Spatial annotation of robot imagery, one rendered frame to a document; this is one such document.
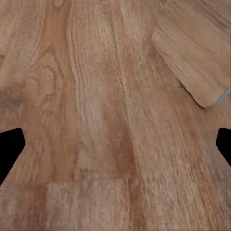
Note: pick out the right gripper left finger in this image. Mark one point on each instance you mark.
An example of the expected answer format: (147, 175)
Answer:
(12, 143)

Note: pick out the standing mirror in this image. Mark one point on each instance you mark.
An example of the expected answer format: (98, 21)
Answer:
(194, 39)

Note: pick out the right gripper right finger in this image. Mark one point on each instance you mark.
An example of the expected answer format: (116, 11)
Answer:
(223, 143)

